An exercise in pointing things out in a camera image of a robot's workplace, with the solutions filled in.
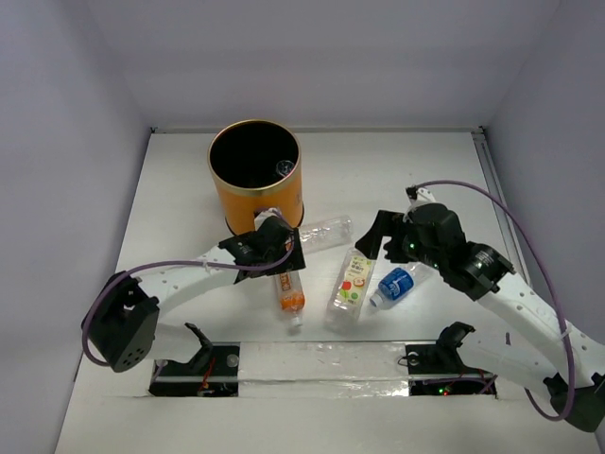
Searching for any apple juice label bottle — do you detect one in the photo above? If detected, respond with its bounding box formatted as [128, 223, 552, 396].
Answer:
[325, 248, 375, 332]

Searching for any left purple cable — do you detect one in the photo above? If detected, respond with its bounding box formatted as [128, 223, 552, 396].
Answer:
[82, 207, 297, 368]

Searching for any aluminium rail at right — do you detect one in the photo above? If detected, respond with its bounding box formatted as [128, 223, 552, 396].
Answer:
[471, 127, 531, 284]

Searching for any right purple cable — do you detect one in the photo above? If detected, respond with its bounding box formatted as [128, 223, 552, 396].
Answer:
[410, 179, 577, 422]

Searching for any black cap bottle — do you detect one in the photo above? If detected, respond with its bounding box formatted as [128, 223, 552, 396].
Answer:
[275, 160, 296, 178]

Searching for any clear unlabelled bottle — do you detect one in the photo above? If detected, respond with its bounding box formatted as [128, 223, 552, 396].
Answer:
[299, 216, 354, 253]

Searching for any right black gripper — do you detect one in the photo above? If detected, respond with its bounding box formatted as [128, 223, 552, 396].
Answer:
[355, 207, 444, 270]

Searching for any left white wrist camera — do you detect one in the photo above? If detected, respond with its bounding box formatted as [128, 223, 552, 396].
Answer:
[253, 207, 284, 233]

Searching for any silver foil tape strip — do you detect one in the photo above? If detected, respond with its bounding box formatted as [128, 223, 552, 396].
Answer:
[237, 341, 409, 399]

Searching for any purple cable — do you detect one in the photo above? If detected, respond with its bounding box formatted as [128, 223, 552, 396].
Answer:
[410, 179, 577, 422]
[82, 207, 297, 368]

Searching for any orange label bottle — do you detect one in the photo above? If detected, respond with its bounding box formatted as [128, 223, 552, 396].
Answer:
[274, 271, 305, 333]

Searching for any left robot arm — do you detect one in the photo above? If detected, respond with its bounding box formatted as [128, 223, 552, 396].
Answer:
[81, 211, 305, 373]

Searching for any blue label bottle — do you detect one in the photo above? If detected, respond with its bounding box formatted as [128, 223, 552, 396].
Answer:
[370, 263, 433, 310]

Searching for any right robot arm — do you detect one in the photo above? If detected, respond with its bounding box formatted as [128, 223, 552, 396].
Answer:
[355, 202, 604, 432]

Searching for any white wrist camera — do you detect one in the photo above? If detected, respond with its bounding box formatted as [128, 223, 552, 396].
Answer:
[406, 185, 437, 213]
[253, 207, 284, 233]

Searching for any orange cylindrical bin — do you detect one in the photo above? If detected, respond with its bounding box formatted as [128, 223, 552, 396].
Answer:
[207, 119, 304, 235]

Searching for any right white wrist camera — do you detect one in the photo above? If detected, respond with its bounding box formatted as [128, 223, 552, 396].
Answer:
[406, 185, 437, 213]

